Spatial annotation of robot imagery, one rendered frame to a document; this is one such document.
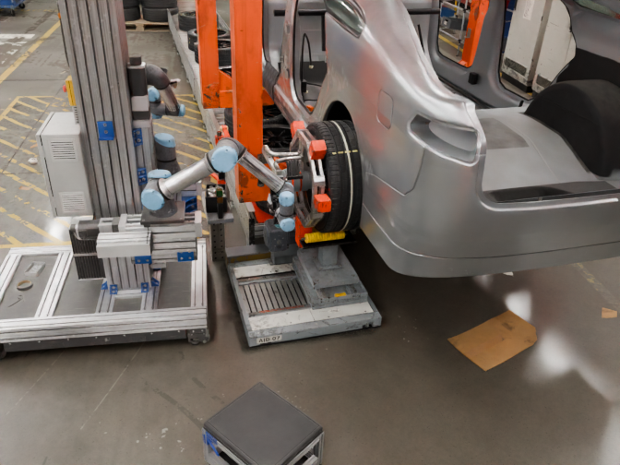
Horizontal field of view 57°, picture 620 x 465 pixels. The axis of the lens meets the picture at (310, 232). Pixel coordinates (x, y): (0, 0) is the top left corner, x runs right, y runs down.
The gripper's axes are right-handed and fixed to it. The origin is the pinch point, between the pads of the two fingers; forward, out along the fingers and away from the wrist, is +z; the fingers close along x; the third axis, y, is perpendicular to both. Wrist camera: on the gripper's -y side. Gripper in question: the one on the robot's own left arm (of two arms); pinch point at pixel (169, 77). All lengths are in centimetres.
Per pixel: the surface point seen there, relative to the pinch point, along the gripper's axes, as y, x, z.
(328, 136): -7, 110, -66
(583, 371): 87, 281, -107
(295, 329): 102, 114, -104
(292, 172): 12, 94, -82
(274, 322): 104, 100, -98
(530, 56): 23, 363, 459
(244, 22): -50, 51, -32
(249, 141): 20, 62, -31
